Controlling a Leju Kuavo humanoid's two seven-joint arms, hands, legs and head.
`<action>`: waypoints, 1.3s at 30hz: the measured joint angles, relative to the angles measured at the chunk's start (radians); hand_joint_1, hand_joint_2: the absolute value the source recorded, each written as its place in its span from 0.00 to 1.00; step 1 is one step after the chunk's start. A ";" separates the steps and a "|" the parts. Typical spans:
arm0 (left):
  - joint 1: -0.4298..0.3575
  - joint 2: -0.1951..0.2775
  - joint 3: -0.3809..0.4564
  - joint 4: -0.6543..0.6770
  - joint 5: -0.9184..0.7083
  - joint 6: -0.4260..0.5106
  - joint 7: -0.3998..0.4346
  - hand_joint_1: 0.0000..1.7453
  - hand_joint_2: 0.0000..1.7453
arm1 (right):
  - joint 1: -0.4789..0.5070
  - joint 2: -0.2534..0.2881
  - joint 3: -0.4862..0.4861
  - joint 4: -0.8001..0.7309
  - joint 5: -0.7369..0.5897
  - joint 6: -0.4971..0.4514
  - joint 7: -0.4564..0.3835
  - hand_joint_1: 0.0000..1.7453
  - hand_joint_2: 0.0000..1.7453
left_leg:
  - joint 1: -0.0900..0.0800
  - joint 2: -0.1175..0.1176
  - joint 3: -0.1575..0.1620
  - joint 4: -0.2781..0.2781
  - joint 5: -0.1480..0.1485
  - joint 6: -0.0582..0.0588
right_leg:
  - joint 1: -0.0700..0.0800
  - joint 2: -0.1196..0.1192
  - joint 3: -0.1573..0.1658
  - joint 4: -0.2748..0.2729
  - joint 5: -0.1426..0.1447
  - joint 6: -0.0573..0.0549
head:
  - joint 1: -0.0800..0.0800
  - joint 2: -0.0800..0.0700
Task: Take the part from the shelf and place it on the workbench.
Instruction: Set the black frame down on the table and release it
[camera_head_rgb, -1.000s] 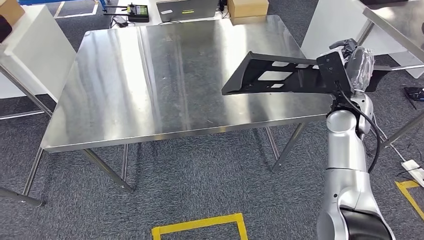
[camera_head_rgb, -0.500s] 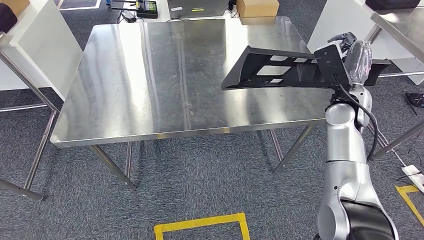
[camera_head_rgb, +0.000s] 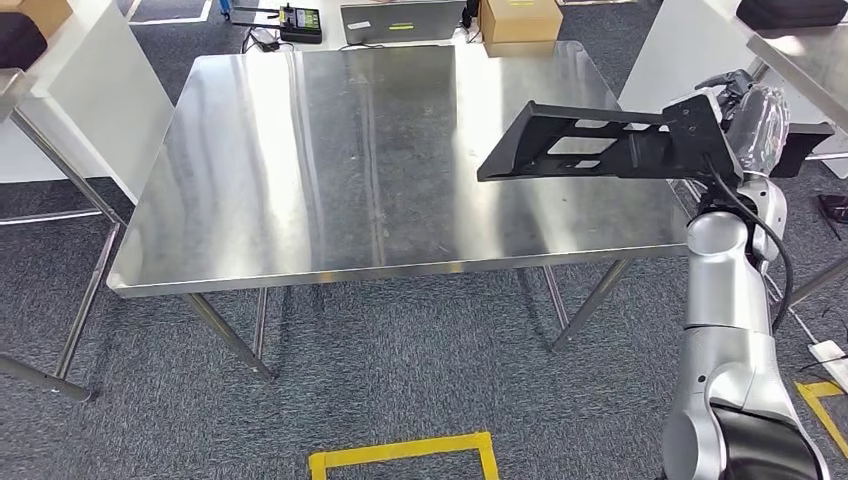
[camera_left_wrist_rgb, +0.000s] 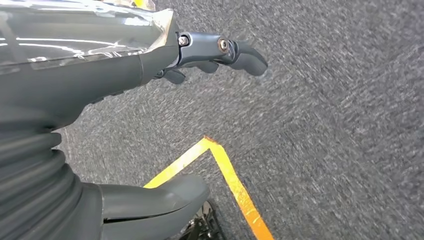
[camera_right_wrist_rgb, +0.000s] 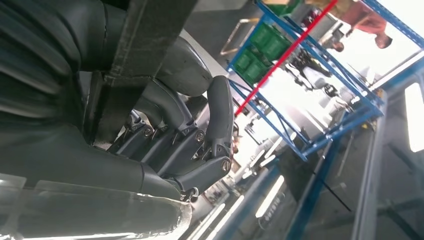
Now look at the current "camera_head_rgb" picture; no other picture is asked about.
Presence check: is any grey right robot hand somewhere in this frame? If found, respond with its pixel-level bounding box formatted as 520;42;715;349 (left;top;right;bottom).
694;68;793;178

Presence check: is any black plastic panel part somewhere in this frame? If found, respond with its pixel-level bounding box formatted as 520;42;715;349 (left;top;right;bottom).
476;99;835;184

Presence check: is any stainless steel workbench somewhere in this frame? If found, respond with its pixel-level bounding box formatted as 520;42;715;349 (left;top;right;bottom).
105;40;694;384

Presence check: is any black floor object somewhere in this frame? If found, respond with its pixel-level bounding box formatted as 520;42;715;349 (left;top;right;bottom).
814;192;848;228

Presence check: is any white partition board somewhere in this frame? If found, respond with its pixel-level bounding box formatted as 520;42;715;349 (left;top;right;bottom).
617;0;848;162
0;0;178;208

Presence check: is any black bag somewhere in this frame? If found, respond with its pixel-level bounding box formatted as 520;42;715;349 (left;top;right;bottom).
0;11;49;72
735;0;848;32

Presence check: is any white power strip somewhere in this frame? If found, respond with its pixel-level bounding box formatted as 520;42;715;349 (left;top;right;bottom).
806;339;848;393

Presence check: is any cardboard box with yellow label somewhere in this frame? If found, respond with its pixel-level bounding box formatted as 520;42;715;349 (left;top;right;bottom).
479;0;565;45

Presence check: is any grey laptop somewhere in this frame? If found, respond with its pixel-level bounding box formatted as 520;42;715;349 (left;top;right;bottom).
339;0;468;47

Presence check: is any white desk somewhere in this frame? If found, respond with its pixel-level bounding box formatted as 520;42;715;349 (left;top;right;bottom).
225;0;495;56

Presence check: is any black remote controller with antennas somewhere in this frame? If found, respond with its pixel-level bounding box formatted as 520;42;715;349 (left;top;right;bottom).
230;3;325;46

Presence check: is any black power adapter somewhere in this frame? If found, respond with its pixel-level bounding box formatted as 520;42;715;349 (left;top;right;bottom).
241;26;293;54

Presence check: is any plain cardboard box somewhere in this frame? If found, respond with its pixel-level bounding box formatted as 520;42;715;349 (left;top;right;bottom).
0;0;75;39

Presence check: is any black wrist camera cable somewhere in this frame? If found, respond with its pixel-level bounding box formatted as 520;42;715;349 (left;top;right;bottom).
700;154;795;335

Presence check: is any white floor cable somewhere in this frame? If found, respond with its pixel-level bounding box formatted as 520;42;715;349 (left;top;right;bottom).
761;270;821;347

